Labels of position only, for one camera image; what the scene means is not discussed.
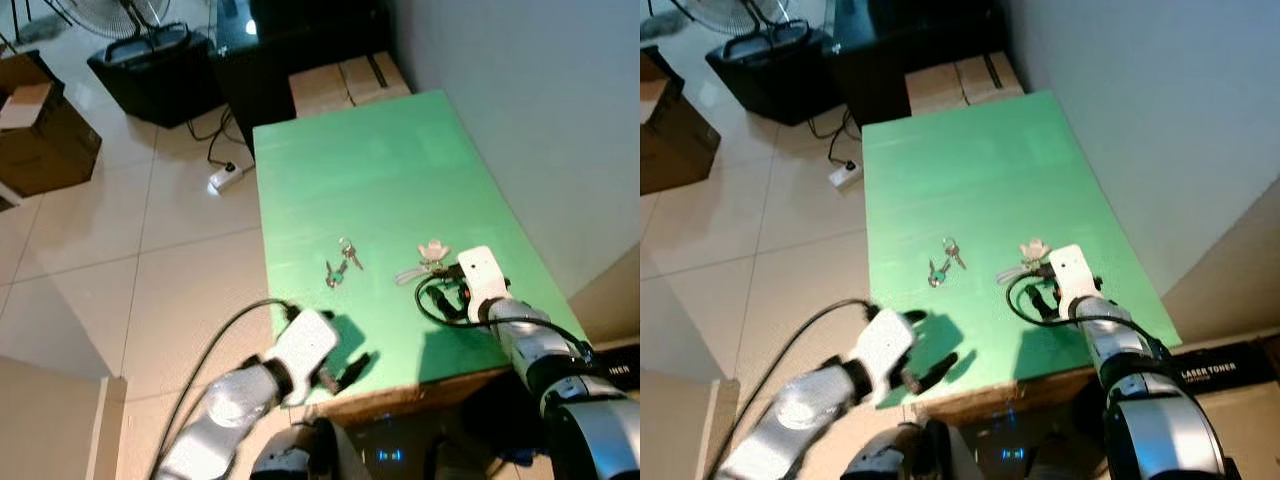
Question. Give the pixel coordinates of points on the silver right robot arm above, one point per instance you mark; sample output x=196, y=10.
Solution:
x=1130, y=345
x=545, y=345

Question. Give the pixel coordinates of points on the open brown cardboard box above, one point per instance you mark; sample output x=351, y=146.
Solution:
x=675, y=150
x=50, y=150

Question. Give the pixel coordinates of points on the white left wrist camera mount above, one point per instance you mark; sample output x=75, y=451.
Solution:
x=882, y=345
x=305, y=345

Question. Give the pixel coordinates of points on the keys with white tag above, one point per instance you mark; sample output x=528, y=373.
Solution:
x=433, y=252
x=1032, y=250

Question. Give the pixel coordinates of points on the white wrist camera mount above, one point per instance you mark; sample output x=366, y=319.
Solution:
x=1070, y=275
x=482, y=275
x=882, y=345
x=305, y=345

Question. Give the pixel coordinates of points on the black cabinet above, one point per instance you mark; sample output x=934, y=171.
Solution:
x=300, y=40
x=900, y=50

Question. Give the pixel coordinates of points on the closed light cardboard box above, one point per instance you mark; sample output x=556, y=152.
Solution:
x=950, y=90
x=330, y=90

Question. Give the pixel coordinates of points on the white power strip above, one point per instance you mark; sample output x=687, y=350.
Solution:
x=225, y=178
x=845, y=175

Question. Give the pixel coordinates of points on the black robot body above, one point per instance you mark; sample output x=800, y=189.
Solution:
x=990, y=455
x=400, y=450

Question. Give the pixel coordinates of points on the black laser toner box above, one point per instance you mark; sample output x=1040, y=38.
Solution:
x=1215, y=372
x=618, y=370

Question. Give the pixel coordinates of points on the beige cardboard panel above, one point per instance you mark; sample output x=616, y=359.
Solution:
x=50, y=430
x=680, y=430

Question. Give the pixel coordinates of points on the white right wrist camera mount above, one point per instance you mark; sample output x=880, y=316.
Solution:
x=1070, y=275
x=482, y=275

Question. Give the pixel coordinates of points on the standing fan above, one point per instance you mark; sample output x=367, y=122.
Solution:
x=735, y=12
x=110, y=15

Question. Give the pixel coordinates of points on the green table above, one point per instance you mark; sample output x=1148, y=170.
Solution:
x=990, y=170
x=380, y=170

